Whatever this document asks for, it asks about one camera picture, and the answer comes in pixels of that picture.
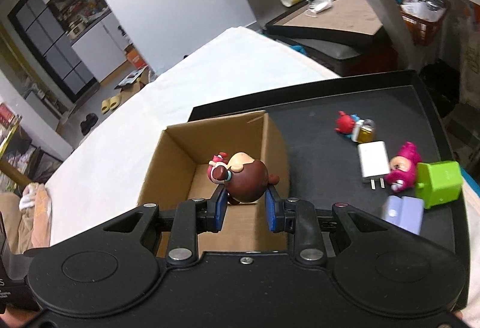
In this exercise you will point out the black tray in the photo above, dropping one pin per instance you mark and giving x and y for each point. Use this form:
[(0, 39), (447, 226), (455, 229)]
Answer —
[(324, 166)]

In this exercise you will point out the yellow slippers pair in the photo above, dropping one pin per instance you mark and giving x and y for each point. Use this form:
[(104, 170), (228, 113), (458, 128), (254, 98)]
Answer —
[(110, 104)]

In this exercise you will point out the white face mask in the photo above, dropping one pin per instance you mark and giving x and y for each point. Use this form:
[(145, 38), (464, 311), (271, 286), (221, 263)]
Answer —
[(315, 7)]

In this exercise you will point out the white USB charger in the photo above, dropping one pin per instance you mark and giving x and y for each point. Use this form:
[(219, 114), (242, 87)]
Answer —
[(374, 163)]

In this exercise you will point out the small cardboard box with magazines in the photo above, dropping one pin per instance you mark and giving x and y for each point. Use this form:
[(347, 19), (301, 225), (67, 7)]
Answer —
[(140, 76)]

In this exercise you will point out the black slippers pair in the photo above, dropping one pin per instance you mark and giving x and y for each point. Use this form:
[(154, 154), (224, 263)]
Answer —
[(86, 125)]

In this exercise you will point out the green block toy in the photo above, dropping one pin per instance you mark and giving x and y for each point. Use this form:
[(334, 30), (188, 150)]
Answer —
[(438, 183)]

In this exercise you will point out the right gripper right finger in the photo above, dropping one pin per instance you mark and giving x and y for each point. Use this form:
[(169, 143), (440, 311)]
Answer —
[(275, 211)]

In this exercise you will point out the pink-hooded doll figurine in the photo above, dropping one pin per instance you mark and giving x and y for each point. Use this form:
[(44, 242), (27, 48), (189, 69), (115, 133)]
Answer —
[(402, 175)]

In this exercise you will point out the red plastic basket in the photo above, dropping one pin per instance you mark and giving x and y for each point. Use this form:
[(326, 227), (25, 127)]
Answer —
[(424, 18)]

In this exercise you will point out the orange box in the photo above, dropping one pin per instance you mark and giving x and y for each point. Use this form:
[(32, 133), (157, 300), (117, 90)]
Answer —
[(134, 57)]

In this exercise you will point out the red crab bottle toy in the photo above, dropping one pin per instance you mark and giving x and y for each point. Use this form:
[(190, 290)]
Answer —
[(355, 128)]

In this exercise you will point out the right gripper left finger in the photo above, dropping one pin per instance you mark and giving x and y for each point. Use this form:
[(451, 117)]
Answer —
[(216, 209)]

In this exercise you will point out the brown-haired doll figurine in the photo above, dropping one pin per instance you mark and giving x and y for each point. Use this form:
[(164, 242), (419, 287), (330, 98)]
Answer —
[(245, 178)]

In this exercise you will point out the lavender block toy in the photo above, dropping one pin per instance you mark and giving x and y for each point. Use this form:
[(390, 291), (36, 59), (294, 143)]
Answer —
[(405, 212)]

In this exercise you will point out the white kitchen cabinet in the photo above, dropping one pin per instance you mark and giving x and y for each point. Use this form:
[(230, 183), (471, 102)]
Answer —
[(92, 30)]

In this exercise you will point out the black framed side board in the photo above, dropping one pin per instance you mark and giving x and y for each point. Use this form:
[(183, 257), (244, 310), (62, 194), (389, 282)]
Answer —
[(349, 22)]

